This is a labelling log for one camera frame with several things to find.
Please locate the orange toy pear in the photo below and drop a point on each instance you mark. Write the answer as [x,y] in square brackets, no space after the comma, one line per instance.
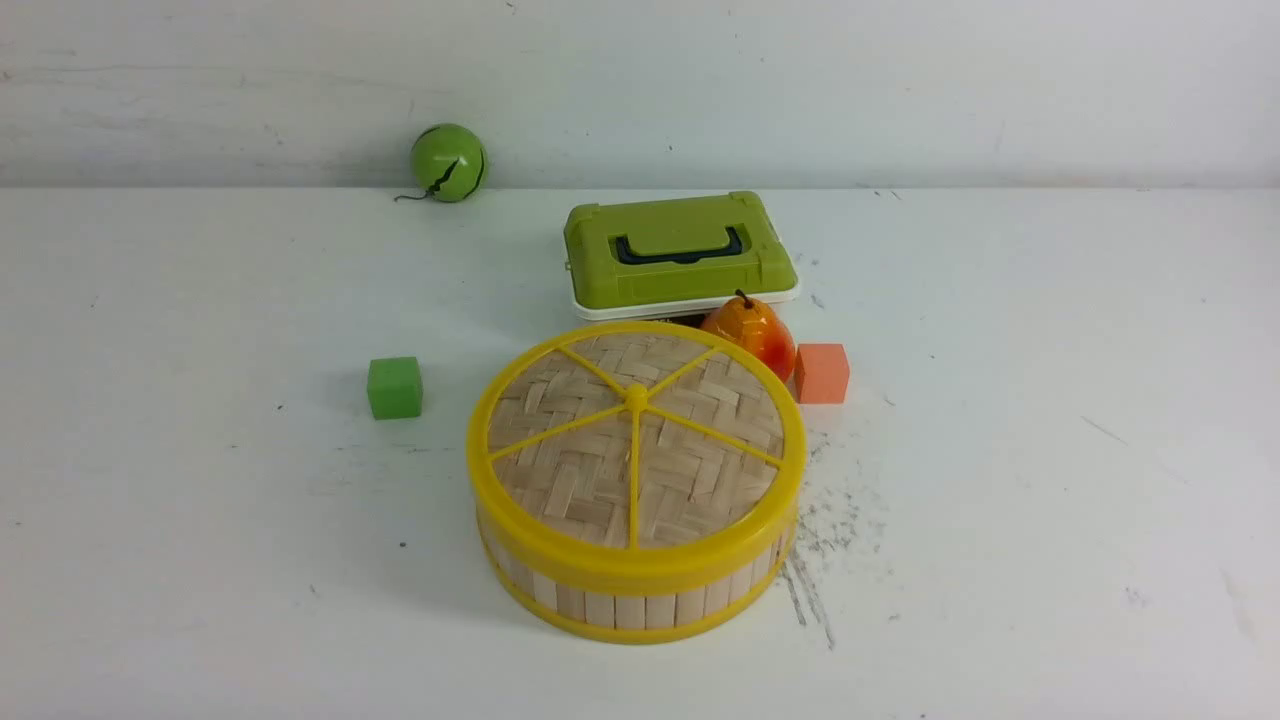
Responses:
[756,328]

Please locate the yellow bamboo steamer basket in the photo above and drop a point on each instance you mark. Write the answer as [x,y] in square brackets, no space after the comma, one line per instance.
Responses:
[636,618]

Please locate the orange cube block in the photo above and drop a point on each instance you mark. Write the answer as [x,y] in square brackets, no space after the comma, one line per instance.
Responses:
[822,374]

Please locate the yellow woven steamer lid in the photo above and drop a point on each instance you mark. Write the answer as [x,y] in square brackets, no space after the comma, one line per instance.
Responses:
[637,458]

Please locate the green cube block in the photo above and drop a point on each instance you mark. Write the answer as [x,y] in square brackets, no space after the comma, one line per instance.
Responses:
[394,388]

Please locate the green toy ball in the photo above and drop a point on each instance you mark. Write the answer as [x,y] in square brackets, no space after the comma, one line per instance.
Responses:
[449,163]

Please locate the green lidded storage box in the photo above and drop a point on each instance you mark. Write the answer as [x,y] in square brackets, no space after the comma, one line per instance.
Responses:
[674,257]

